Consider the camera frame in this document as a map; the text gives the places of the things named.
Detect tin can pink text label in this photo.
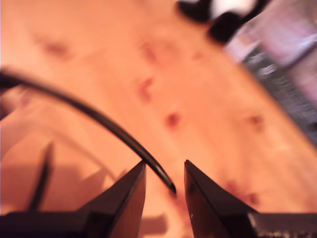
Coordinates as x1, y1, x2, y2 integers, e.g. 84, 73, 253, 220
252, 0, 317, 72

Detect panda plush toy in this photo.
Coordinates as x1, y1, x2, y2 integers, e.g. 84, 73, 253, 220
177, 0, 270, 45

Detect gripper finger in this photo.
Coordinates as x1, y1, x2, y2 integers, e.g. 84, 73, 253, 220
76, 161, 146, 238
184, 160, 258, 238

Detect black sunglasses with blue lenses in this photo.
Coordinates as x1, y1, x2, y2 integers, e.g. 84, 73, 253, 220
0, 70, 178, 198

